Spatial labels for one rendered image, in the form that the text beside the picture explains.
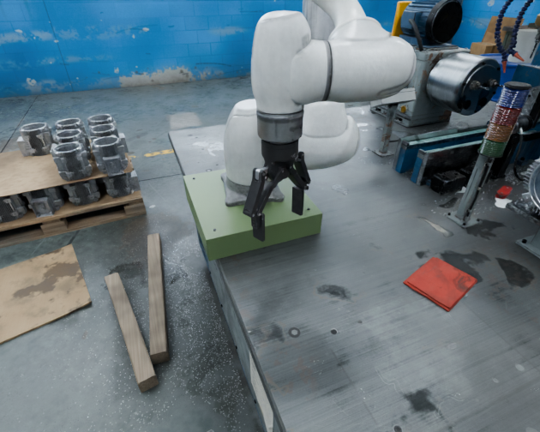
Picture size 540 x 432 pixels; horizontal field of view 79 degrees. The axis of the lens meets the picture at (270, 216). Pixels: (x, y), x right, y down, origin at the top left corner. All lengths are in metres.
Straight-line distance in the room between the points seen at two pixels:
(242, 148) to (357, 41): 0.43
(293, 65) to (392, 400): 0.61
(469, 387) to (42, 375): 1.67
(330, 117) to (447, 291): 0.53
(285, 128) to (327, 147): 0.35
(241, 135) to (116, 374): 1.25
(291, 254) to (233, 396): 0.83
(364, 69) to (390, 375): 0.57
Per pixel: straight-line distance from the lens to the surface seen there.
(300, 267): 0.90
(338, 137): 0.97
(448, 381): 0.79
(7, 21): 6.49
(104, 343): 1.89
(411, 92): 1.54
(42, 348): 2.02
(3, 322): 2.23
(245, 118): 0.91
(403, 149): 1.41
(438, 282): 0.95
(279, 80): 0.59
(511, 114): 1.08
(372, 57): 0.63
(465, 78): 1.76
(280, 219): 0.94
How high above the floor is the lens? 1.42
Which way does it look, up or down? 35 degrees down
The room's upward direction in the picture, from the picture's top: straight up
